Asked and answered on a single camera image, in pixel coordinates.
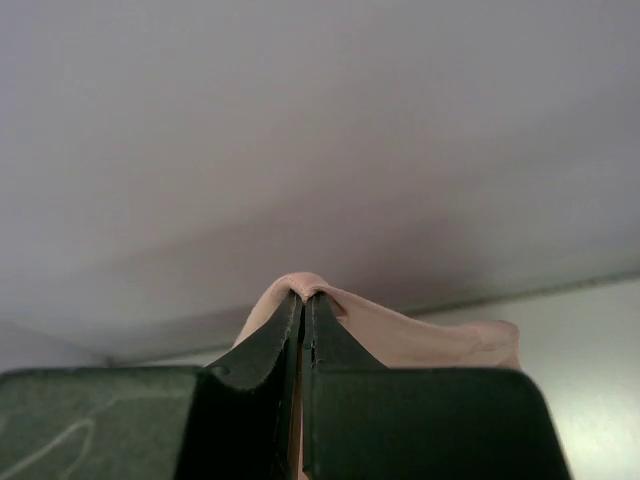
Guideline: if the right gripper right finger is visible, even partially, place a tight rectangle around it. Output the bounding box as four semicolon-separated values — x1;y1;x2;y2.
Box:
302;294;570;479

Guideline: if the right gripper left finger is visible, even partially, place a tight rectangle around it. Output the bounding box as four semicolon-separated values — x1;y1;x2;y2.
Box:
1;293;304;479

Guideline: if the pink printed t shirt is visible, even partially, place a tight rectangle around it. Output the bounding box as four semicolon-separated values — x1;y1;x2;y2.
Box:
232;271;521;480

